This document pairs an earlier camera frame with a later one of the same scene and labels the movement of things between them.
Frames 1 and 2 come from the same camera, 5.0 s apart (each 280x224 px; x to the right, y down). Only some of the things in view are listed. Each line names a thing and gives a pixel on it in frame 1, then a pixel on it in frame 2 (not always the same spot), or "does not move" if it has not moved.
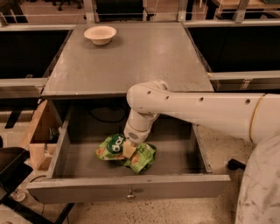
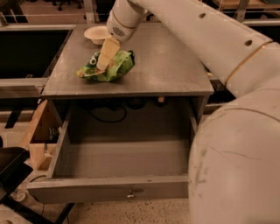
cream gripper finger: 129,148 to 109,51
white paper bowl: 100,34 does not move
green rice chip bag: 111,148 to 122,62
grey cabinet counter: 161,52 does not move
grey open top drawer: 181,170 does not move
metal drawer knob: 130,194 does not move
